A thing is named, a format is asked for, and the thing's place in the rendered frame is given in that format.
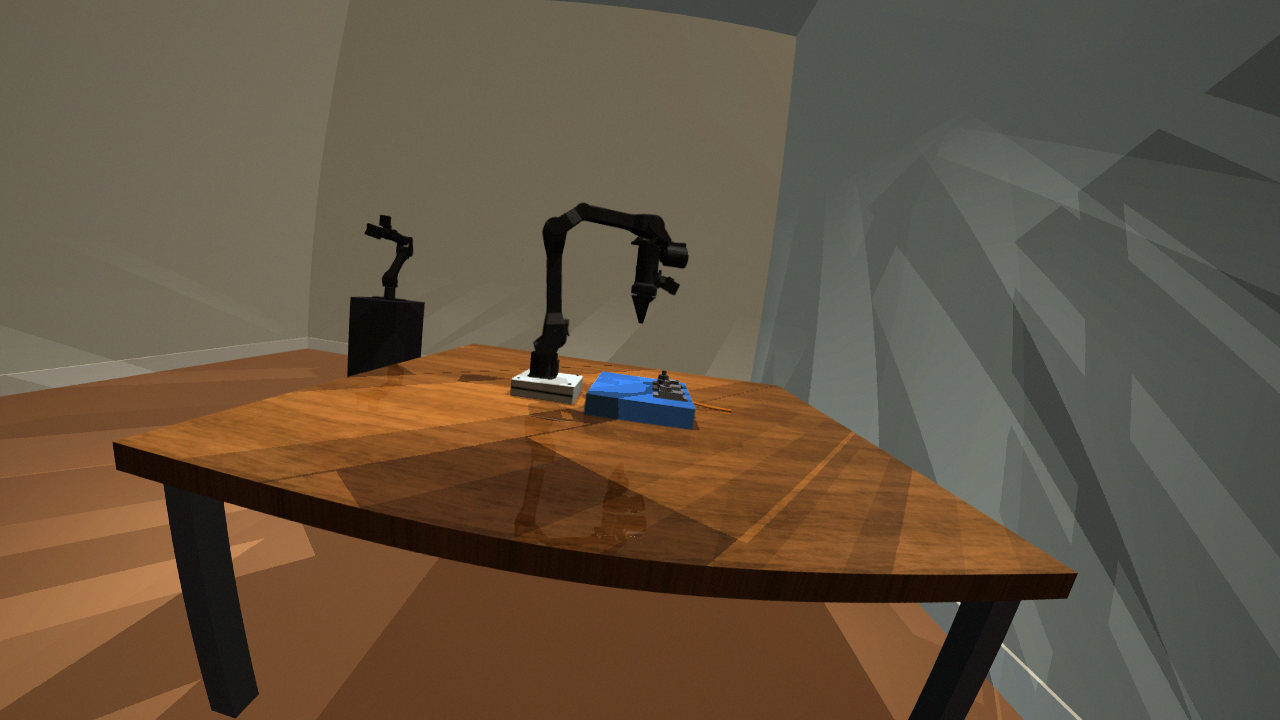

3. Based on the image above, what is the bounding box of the blue flat plate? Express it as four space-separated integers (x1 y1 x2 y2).
582 372 696 430

